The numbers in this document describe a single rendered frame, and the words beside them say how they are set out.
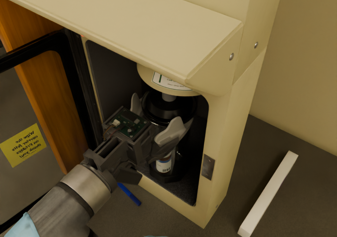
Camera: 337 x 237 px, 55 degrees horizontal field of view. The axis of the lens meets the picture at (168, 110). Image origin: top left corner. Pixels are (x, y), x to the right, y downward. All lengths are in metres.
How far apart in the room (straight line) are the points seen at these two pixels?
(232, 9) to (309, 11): 0.48
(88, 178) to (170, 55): 0.26
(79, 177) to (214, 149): 0.22
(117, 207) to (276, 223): 0.39
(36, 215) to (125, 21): 0.29
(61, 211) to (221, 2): 0.35
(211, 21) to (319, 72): 0.58
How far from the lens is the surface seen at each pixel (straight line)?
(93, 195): 0.51
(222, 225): 0.84
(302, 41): 0.88
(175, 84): 0.54
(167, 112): 0.60
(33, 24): 0.64
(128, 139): 0.52
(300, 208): 0.91
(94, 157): 0.51
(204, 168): 0.61
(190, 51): 0.32
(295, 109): 1.01
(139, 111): 0.64
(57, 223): 0.50
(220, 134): 0.51
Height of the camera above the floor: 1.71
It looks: 48 degrees down
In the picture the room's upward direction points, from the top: straight up
